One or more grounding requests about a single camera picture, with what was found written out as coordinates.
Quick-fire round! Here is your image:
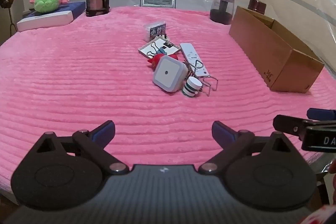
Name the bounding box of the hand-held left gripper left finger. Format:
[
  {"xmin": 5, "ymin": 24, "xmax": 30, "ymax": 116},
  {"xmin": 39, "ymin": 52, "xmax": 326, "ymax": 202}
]
[{"xmin": 31, "ymin": 120, "xmax": 129, "ymax": 175}]

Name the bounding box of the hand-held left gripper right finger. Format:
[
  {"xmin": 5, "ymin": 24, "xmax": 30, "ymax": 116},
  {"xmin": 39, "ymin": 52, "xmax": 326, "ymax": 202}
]
[{"xmin": 199, "ymin": 121, "xmax": 298, "ymax": 174}]

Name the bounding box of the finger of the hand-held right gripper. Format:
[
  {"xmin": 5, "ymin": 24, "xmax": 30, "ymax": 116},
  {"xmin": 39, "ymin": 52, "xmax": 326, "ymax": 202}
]
[
  {"xmin": 273, "ymin": 114, "xmax": 309, "ymax": 140},
  {"xmin": 307, "ymin": 108, "xmax": 336, "ymax": 122}
]

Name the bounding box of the metal wire clip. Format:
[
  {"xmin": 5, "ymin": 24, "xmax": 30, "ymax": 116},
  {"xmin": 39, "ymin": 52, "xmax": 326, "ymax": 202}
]
[{"xmin": 185, "ymin": 60, "xmax": 219, "ymax": 97}]

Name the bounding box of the green striped white roll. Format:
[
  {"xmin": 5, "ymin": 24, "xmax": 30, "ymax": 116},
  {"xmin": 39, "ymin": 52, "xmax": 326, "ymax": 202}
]
[{"xmin": 182, "ymin": 76, "xmax": 203, "ymax": 98}]

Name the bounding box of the white square night light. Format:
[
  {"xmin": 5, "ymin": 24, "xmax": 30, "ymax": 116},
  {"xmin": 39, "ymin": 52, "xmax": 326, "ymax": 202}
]
[{"xmin": 153, "ymin": 55, "xmax": 188, "ymax": 93}]

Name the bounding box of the white remote control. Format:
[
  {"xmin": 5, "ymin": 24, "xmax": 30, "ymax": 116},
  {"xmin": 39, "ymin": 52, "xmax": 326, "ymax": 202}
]
[{"xmin": 180, "ymin": 43, "xmax": 210, "ymax": 77}]

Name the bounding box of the brown cardboard box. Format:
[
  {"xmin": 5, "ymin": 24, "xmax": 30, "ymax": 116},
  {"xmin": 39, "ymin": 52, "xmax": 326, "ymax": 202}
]
[{"xmin": 229, "ymin": 6, "xmax": 325, "ymax": 93}]

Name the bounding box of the red cat figurine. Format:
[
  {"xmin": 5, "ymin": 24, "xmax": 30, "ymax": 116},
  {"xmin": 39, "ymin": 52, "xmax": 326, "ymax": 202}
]
[{"xmin": 147, "ymin": 53, "xmax": 166, "ymax": 71}]

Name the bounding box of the white shallow tray box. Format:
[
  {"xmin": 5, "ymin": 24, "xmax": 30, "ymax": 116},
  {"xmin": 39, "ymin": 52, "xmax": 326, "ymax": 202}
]
[{"xmin": 138, "ymin": 39, "xmax": 181, "ymax": 58}]

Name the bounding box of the pink ribbed blanket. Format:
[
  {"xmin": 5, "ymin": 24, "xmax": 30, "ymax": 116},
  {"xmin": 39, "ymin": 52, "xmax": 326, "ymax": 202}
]
[{"xmin": 0, "ymin": 6, "xmax": 332, "ymax": 203}]

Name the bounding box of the red white patterned clothing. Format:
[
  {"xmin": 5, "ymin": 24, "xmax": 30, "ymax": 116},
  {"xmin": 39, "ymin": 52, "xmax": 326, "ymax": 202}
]
[{"xmin": 299, "ymin": 204, "xmax": 336, "ymax": 224}]

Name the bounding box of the blue binder clip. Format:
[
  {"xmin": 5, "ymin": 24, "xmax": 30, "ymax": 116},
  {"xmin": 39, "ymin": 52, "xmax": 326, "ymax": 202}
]
[{"xmin": 145, "ymin": 42, "xmax": 168, "ymax": 56}]

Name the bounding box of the clear card pack blue label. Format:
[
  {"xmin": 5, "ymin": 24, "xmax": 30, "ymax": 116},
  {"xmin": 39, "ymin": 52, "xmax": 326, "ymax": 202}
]
[{"xmin": 143, "ymin": 21, "xmax": 167, "ymax": 42}]

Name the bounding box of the dark glass jar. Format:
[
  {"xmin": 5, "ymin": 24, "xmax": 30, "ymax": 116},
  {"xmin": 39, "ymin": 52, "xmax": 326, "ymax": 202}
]
[{"xmin": 209, "ymin": 0, "xmax": 235, "ymax": 25}]

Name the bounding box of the maroon tumbler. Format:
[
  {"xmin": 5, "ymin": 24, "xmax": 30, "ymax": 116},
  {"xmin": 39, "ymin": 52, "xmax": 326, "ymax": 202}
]
[{"xmin": 247, "ymin": 0, "xmax": 267, "ymax": 15}]

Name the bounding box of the blue and white flat box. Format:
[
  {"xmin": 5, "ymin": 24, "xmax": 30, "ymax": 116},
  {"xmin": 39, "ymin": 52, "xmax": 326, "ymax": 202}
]
[{"xmin": 16, "ymin": 1, "xmax": 87, "ymax": 32}]

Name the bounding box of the green and pink plush toy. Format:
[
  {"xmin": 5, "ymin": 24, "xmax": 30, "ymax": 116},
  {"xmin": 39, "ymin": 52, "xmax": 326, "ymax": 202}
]
[{"xmin": 30, "ymin": 0, "xmax": 70, "ymax": 13}]

